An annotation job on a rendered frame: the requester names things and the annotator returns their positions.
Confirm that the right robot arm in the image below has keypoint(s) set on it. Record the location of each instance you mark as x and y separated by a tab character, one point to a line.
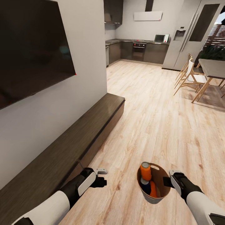
204	210

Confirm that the fixed window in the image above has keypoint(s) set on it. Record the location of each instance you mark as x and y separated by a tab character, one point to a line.
214	46

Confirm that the trash can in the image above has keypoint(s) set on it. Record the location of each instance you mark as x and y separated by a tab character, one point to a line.
157	177

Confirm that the fridge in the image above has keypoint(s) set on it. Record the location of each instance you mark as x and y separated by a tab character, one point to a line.
195	21

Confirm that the microwave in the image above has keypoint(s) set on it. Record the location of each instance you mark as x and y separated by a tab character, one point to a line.
162	38

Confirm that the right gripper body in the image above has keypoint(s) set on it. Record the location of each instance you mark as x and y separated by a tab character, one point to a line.
167	182

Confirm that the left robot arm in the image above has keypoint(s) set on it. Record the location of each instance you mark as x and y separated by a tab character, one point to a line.
55	208

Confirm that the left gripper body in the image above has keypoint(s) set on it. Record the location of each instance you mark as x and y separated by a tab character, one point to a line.
99	183

